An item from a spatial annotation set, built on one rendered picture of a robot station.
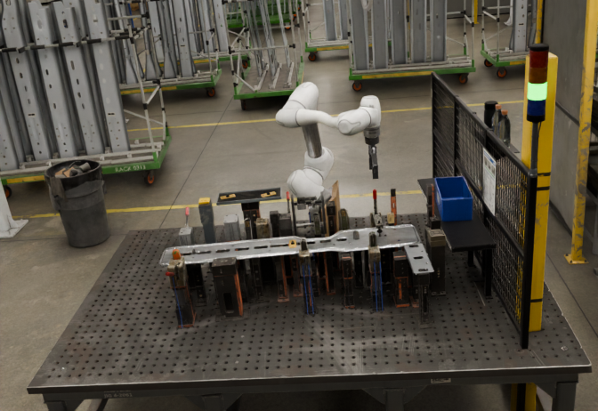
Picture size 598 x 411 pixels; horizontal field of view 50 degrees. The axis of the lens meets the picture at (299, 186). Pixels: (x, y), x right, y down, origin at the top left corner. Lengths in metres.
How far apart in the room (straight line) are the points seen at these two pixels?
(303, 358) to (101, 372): 0.97
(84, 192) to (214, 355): 3.04
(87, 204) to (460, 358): 3.88
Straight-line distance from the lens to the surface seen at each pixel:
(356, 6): 10.11
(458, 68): 10.10
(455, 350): 3.13
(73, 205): 6.01
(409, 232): 3.47
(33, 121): 7.82
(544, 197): 2.95
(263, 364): 3.10
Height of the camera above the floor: 2.60
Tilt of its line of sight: 23 degrees down
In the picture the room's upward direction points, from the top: 6 degrees counter-clockwise
